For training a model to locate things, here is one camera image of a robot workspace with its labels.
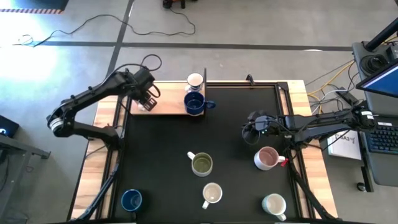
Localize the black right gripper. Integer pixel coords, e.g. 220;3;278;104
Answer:
245;110;280;143

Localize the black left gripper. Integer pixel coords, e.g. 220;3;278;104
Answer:
132;68;158;112

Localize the white mug pink inside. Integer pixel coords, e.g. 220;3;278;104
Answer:
253;146;286;172

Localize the cobalt blue mug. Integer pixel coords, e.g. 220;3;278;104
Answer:
183;91;216;116

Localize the white mug blue brushstroke print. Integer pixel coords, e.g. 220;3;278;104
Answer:
185;72;205;93

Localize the white mug green inside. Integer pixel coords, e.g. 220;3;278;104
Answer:
187;151;214;177

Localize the white mug navy floral print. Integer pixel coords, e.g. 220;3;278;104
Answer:
201;182;223;210

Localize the pale blue speckled mug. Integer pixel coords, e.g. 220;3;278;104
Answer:
261;193;287;222

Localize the dark teal mug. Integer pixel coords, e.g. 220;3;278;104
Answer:
120;189;143;213

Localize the light wooden shelf board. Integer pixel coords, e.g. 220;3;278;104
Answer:
129;81;206;116

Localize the black table mat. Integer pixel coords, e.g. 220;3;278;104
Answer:
115;85;300;220

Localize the white printed booklet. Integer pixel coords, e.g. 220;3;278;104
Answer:
326;129;363;161

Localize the black red wheeled base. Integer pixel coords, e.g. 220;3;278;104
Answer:
162;0;187;9

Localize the black power strip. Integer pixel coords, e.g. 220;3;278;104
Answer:
335;88;359;106

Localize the grey side table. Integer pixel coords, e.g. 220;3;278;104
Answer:
0;133;51;224

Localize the black keyboard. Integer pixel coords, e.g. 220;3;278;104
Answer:
368;121;398;156

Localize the grey equipment cart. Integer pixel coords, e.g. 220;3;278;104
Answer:
351;40;398;187

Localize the black box blue light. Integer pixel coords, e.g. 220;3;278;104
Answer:
0;114;20;138

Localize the blue screen monitor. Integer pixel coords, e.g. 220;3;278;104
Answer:
356;58;398;99

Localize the hazard striped floor mat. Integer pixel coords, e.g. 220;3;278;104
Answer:
0;0;70;15

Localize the black monitor pole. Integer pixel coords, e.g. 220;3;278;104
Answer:
364;17;398;52

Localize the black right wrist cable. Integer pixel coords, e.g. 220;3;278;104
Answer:
241;122;261;146

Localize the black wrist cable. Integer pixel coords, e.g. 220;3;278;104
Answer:
241;122;261;146
102;54;163;100

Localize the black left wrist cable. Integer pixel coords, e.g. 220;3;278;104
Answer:
102;54;163;100

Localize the black aluminium table frame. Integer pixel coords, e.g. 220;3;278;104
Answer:
105;80;308;220

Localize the black metal rack frame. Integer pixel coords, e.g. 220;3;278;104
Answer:
116;67;208;121

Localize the black floor cable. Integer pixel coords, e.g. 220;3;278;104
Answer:
14;7;197;48

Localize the black diagonal frame strut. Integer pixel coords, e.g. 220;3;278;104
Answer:
70;155;122;222
287;152;338;222

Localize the yellow cable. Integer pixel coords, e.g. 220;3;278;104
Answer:
307;60;356;97

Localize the white cable coil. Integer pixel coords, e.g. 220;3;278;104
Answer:
17;33;34;45

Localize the black round cable coil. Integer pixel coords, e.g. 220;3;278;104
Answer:
359;53;389;75

